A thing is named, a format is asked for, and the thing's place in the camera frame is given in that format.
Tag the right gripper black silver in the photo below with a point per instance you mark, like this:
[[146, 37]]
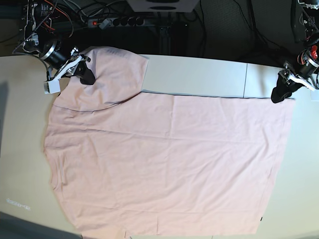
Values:
[[67, 61]]

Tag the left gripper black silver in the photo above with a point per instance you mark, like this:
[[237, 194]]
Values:
[[290, 80]]

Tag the pink T-shirt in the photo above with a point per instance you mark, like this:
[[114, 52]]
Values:
[[155, 164]]

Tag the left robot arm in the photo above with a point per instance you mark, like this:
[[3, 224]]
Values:
[[310, 20]]

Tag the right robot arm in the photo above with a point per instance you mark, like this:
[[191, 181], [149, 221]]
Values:
[[46, 35]]

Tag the grey box with black oval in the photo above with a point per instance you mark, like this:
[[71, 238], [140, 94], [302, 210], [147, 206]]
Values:
[[163, 5]]

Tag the black box under table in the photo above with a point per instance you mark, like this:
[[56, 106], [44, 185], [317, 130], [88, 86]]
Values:
[[173, 39]]

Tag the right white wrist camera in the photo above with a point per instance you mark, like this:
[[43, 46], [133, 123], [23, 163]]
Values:
[[51, 87]]

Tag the black power strip red switch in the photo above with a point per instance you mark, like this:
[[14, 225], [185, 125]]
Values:
[[126, 21]]

